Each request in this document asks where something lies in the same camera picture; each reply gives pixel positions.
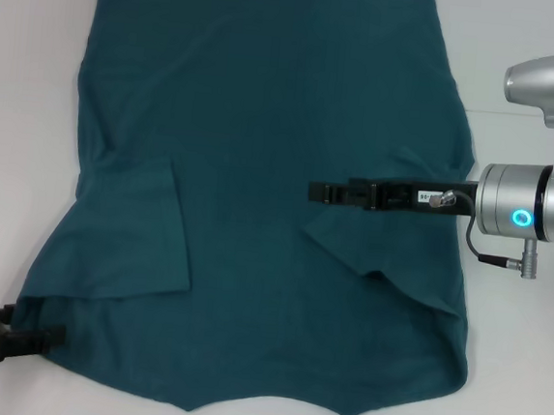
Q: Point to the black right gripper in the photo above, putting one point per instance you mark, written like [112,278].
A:
[394,196]

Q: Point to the teal blue shirt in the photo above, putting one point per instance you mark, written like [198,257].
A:
[265,119]

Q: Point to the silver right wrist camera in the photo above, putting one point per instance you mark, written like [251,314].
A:
[535,84]

